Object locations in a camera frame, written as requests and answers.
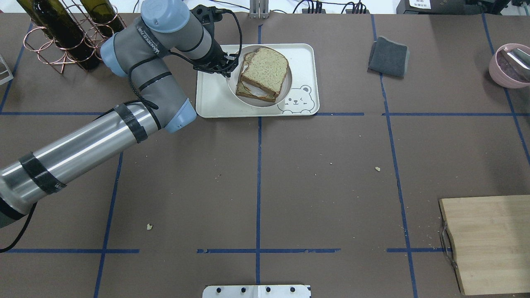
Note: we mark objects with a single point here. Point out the metal scoop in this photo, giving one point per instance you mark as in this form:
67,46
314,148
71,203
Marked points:
517,59

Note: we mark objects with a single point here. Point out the bread slice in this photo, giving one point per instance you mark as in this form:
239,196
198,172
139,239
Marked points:
250,91
267,70

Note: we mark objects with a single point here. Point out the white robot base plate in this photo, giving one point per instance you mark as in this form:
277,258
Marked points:
257,291

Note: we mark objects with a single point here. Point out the fried egg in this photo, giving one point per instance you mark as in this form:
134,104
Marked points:
246,62

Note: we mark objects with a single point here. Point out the pink bowl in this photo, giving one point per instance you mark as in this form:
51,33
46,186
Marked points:
503,74

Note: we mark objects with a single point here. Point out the white wire cup rack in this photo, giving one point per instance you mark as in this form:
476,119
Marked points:
5,71

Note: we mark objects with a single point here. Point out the white round plate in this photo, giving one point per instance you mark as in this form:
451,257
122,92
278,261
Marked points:
232,81

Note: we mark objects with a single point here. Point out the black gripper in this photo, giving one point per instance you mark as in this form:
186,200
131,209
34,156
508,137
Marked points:
215,55

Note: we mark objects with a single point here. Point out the wooden cutting board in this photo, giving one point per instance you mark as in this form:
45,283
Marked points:
487,241

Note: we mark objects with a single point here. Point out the dark green wine bottle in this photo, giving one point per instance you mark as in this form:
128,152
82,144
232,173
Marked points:
66,32
28,7
103,21

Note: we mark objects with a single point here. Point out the grey folded cloth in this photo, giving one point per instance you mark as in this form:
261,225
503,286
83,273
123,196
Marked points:
389,57

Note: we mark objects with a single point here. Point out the white bear serving tray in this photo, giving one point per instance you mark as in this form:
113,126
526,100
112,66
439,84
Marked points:
214,99

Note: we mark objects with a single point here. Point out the copper wire bottle rack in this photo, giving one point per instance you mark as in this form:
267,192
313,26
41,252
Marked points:
47,51

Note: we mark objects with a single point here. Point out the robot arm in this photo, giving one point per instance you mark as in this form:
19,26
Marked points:
164,27

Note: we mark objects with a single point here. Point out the aluminium frame post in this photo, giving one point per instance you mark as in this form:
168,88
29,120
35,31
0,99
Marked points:
259,9

